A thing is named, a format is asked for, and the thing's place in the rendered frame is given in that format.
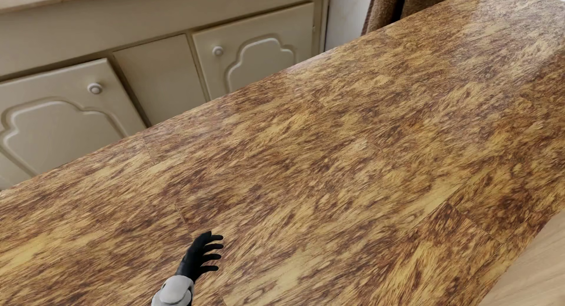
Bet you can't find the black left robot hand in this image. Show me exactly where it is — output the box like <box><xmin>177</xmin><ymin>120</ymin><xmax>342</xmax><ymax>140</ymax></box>
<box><xmin>175</xmin><ymin>231</ymin><xmax>224</xmax><ymax>283</ymax></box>

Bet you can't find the beige kitchen cabinet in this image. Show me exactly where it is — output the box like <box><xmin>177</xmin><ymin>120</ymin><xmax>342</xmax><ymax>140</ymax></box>
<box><xmin>0</xmin><ymin>0</ymin><xmax>331</xmax><ymax>191</ymax></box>

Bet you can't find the beige arched-panel cabinet door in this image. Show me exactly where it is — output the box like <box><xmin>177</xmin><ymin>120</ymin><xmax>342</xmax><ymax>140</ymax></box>
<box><xmin>192</xmin><ymin>2</ymin><xmax>316</xmax><ymax>100</ymax></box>
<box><xmin>0</xmin><ymin>58</ymin><xmax>147</xmax><ymax>187</ymax></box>

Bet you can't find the brown curtain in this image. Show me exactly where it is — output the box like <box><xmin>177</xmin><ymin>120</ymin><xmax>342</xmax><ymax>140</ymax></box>
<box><xmin>361</xmin><ymin>0</ymin><xmax>473</xmax><ymax>36</ymax></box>

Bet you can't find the light wood furniture panel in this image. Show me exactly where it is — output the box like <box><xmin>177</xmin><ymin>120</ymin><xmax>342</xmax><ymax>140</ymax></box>
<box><xmin>479</xmin><ymin>209</ymin><xmax>565</xmax><ymax>306</ymax></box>

